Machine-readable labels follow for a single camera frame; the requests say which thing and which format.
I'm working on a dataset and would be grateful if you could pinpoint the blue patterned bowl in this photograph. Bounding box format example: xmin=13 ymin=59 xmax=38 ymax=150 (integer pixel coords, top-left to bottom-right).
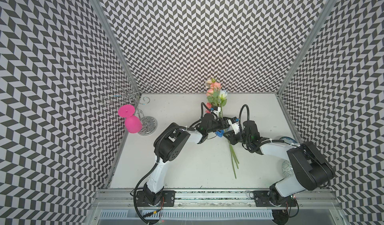
xmin=280 ymin=136 xmax=298 ymax=144

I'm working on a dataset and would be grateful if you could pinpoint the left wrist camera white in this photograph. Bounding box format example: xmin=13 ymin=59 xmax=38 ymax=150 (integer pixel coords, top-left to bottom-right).
xmin=211 ymin=107 xmax=221 ymax=119

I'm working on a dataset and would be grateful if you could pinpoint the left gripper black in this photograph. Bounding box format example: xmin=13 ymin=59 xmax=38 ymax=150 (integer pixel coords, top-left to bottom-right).
xmin=207 ymin=116 xmax=234 ymax=134

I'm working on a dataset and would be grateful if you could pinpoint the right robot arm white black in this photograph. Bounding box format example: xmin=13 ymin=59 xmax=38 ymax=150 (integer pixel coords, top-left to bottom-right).
xmin=224 ymin=104 xmax=336 ymax=207

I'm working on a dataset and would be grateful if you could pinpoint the aluminium mounting rail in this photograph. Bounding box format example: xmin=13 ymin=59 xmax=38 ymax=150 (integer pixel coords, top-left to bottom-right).
xmin=84 ymin=189 xmax=348 ymax=225

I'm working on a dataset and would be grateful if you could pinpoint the artificial rose bouquet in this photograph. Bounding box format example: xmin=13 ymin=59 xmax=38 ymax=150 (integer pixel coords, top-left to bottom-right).
xmin=206 ymin=78 xmax=239 ymax=179

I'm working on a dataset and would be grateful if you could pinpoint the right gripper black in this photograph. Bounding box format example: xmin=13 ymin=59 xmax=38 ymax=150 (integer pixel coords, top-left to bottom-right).
xmin=222 ymin=129 xmax=251 ymax=145

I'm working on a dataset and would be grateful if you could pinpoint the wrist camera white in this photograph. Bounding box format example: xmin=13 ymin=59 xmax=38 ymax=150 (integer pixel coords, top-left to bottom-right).
xmin=227 ymin=117 xmax=240 ymax=134
xmin=211 ymin=107 xmax=221 ymax=119

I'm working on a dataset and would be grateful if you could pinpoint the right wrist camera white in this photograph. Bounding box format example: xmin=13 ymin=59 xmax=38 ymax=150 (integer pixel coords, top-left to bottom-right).
xmin=227 ymin=117 xmax=240 ymax=134

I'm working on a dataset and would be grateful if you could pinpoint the wire glass rack stand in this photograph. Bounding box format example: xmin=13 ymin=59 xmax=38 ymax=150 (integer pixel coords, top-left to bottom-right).
xmin=102 ymin=82 xmax=158 ymax=136

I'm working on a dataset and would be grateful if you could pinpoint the blue tape dispenser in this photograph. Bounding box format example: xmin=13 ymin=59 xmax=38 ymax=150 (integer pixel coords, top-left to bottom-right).
xmin=215 ymin=130 xmax=225 ymax=137

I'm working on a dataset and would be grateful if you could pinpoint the patterned round plate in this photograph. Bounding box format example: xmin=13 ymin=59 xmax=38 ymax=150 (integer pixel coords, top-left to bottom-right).
xmin=282 ymin=160 xmax=295 ymax=178

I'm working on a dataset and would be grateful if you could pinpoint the pink wine glass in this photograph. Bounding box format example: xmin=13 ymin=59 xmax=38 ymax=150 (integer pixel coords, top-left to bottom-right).
xmin=118 ymin=104 xmax=143 ymax=133

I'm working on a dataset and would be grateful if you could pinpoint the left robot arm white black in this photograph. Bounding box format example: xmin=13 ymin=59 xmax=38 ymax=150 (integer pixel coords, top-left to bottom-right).
xmin=132 ymin=103 xmax=238 ymax=207

